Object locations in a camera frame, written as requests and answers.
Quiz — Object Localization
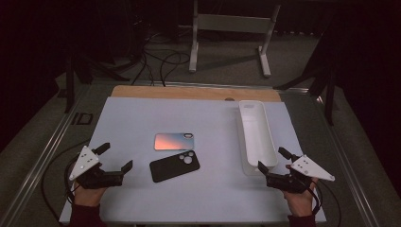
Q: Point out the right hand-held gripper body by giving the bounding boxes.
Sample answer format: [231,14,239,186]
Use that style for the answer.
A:
[266,154,336,194]

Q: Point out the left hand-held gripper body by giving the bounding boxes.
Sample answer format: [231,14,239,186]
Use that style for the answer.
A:
[68,145,125,190]

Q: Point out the white plastic bin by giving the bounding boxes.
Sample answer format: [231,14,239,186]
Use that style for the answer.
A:
[237,99,279,177]

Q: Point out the black phone case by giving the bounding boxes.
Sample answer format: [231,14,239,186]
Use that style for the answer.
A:
[148,150,201,183]

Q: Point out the iridescent phone case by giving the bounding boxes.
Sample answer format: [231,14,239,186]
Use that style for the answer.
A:
[153,132,195,151]

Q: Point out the person's right hand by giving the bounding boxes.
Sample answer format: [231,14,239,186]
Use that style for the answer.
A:
[283,178,320,218]

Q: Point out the person's left hand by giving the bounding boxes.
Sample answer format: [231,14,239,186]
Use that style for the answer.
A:
[73,184,108,208]

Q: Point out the black tripod stand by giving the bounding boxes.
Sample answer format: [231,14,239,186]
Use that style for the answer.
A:
[64,46,131,114]
[273,31,337,127]

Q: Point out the white table mat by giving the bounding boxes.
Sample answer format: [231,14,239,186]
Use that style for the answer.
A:
[59,96,327,225]

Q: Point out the white metal stand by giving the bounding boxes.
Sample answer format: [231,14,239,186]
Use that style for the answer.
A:
[188,0,282,79]

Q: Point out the black rectangular floor bracket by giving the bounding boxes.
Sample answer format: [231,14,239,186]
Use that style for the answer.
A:
[71,112,95,126]

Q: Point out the right hand-held gripper cable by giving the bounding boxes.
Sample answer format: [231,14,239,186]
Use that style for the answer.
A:
[310,179,342,227]

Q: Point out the hand-held gripper cable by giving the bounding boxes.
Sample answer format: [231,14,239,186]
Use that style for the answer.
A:
[310,179,342,227]
[41,139,93,222]

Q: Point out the left hand-held gripper cable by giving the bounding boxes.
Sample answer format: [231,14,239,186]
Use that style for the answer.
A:
[41,139,93,222]

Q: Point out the metal floor rail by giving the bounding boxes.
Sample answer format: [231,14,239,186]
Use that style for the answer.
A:
[0,84,93,227]
[316,94,380,227]

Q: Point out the black floor cables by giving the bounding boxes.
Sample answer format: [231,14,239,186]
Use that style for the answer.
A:
[131,31,191,88]

